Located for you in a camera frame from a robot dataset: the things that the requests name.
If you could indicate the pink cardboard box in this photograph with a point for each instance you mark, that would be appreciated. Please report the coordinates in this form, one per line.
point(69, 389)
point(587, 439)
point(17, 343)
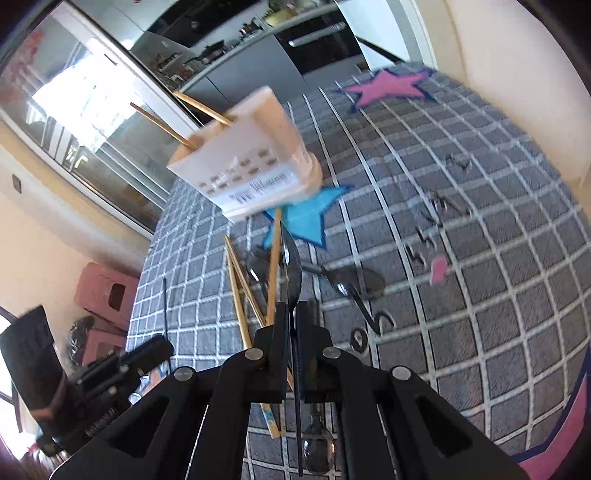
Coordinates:
point(99, 290)

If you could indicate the grey grid blanket with stars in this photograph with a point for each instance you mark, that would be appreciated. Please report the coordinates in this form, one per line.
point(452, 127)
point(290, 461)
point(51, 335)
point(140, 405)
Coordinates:
point(461, 300)

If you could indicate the glass sliding door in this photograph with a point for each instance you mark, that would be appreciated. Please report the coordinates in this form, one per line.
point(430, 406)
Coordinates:
point(92, 115)

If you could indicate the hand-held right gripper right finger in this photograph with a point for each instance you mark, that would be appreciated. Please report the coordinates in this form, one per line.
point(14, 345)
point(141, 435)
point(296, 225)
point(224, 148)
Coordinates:
point(308, 353)

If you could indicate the wooden chopstick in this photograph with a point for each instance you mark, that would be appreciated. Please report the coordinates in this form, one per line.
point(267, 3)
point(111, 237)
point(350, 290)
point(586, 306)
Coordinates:
point(203, 108)
point(249, 295)
point(161, 125)
point(275, 258)
point(235, 286)

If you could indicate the beige plastic utensil holder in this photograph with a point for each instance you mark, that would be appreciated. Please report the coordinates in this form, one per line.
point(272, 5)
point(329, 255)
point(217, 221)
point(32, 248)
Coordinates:
point(240, 152)

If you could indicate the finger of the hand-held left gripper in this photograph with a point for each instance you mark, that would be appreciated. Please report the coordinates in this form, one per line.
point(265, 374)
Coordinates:
point(150, 353)

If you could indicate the black bag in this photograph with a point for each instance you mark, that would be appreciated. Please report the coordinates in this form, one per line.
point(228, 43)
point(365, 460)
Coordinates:
point(78, 339)

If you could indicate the wall switch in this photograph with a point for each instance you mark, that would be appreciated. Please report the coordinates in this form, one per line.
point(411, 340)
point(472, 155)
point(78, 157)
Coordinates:
point(17, 183)

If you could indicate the wooden chopsticks and utensils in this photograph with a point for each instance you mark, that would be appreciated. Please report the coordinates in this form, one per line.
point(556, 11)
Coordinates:
point(277, 55)

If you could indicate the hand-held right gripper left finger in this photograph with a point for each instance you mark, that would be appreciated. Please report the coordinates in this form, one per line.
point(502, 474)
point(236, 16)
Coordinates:
point(280, 353)

